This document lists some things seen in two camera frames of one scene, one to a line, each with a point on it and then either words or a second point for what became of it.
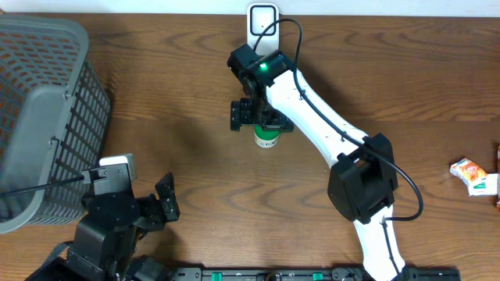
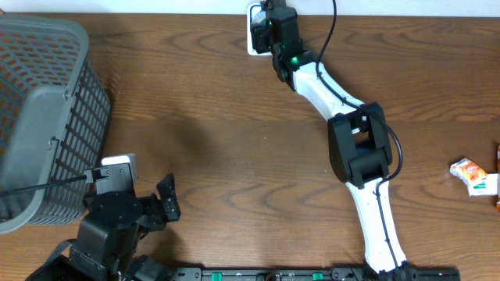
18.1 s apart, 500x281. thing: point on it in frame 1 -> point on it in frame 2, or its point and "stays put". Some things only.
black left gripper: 155,218 stays put
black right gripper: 241,115 -> 258,36
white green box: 486,186 stays put
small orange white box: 467,170 stays put
